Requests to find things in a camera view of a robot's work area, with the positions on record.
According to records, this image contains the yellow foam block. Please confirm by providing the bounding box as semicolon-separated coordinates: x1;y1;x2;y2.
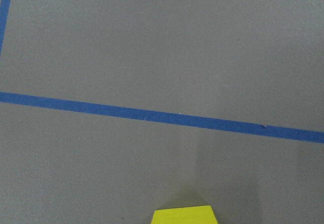
151;205;218;224

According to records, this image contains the brown paper table cover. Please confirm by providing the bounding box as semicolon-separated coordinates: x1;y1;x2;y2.
1;0;323;223

